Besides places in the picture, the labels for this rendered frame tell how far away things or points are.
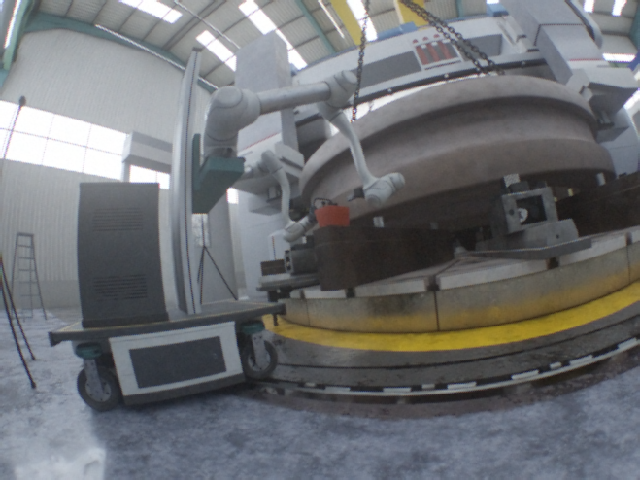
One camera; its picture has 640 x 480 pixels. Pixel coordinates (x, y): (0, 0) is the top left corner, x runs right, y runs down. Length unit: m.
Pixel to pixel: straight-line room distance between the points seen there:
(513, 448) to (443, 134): 2.09
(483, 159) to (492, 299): 1.03
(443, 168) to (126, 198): 1.91
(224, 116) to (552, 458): 1.31
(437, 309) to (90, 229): 1.61
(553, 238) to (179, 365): 1.58
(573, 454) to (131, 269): 1.30
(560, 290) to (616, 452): 1.09
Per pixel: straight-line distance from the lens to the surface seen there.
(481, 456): 0.63
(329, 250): 1.50
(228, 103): 1.00
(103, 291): 1.02
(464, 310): 1.46
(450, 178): 1.99
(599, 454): 0.65
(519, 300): 1.48
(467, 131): 2.27
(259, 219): 6.77
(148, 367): 0.97
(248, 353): 1.12
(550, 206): 1.72
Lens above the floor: 0.43
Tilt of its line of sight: 7 degrees up
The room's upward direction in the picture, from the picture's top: 8 degrees counter-clockwise
